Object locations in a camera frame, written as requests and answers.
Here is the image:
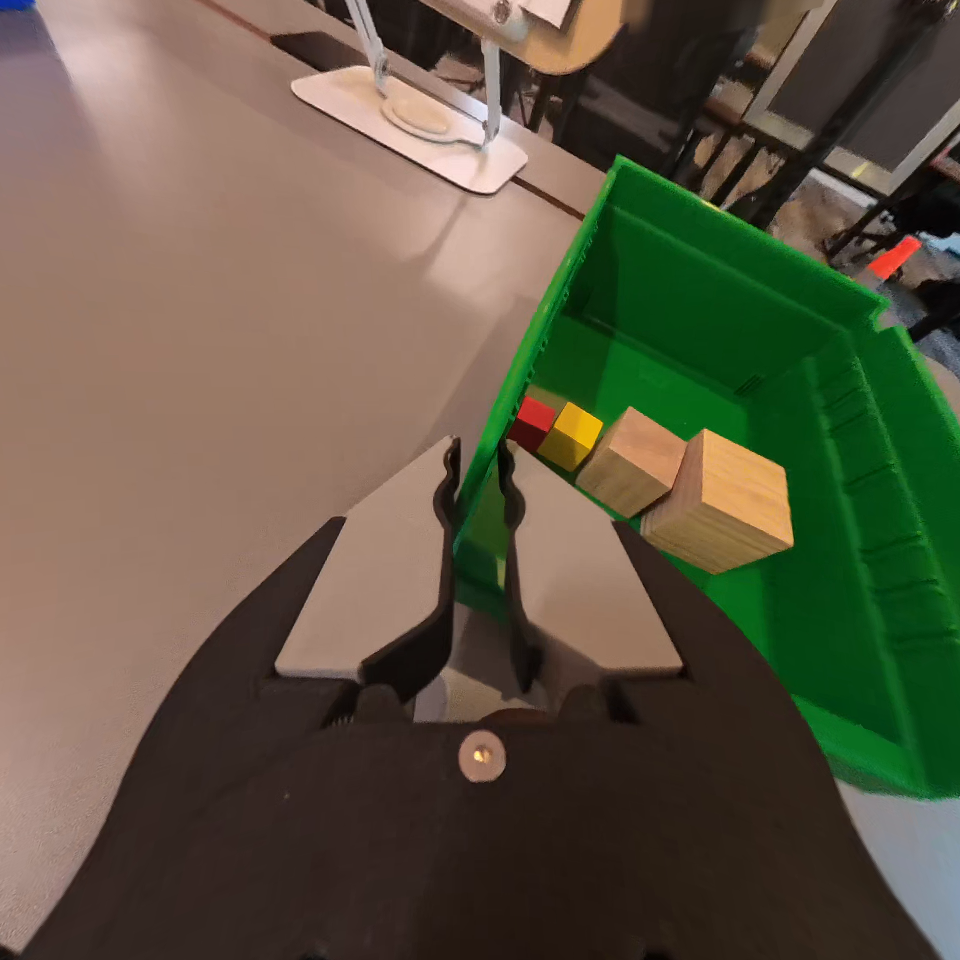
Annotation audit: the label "large wooden cube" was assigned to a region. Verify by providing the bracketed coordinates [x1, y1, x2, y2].
[639, 428, 795, 576]

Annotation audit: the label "orange striped traffic cone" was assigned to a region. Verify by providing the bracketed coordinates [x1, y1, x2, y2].
[867, 236, 922, 280]

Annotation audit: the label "dark desk cable flap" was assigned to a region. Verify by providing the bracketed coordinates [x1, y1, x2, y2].
[270, 31, 370, 74]

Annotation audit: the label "grey desk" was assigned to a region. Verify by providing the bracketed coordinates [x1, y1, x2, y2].
[0, 0, 960, 960]

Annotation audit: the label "yellow cube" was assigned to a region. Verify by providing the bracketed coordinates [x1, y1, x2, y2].
[537, 402, 605, 473]

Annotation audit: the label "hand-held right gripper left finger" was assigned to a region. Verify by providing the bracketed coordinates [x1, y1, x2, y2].
[274, 436, 462, 704]

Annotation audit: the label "grey framed panel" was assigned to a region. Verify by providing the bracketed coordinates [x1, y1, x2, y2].
[742, 0, 960, 198]

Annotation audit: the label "white document stand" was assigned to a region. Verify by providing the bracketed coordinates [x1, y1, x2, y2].
[291, 0, 530, 196]

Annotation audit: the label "small red cube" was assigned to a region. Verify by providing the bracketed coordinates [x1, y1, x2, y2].
[508, 396, 558, 453]

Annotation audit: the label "medium wooden cube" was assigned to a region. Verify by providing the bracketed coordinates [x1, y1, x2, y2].
[575, 406, 688, 519]

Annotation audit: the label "green plastic bin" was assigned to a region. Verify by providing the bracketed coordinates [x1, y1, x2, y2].
[452, 155, 960, 800]

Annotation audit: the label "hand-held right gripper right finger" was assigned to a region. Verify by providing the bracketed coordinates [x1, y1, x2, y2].
[497, 442, 684, 695]

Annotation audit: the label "black panel stand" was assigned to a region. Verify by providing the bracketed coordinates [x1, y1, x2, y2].
[660, 0, 960, 260]

